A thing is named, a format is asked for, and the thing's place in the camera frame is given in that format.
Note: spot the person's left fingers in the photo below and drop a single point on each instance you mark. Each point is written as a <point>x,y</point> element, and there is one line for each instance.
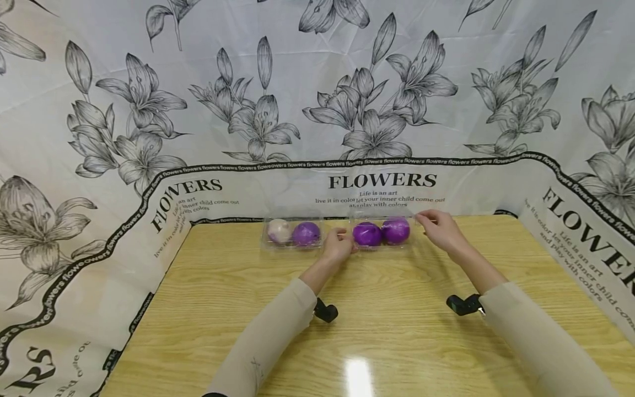
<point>346,241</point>

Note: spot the person's right forearm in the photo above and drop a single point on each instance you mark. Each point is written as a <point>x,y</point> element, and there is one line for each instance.
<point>526,325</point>

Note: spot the pale white egg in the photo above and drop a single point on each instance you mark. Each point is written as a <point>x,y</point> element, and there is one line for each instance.
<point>279,230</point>

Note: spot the person's left hand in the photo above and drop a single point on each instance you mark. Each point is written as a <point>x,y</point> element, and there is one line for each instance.
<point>336,249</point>

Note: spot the person's right hand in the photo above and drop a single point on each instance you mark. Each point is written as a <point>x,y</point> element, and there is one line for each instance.
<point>444,231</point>

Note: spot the person's left forearm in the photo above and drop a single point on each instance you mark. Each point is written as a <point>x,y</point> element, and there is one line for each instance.
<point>278,331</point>

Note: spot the purple egg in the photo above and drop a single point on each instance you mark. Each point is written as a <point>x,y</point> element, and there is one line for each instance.
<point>367,234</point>
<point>396,230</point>
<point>306,234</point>

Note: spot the person's right fingers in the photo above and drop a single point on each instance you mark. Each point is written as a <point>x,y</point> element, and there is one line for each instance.
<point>427,219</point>

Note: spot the black wrist band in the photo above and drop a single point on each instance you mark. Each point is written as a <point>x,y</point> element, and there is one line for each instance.
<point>463,305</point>
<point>325,311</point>

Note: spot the clear plastic egg box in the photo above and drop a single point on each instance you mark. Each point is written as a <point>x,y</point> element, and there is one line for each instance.
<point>382,245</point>
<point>292,247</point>

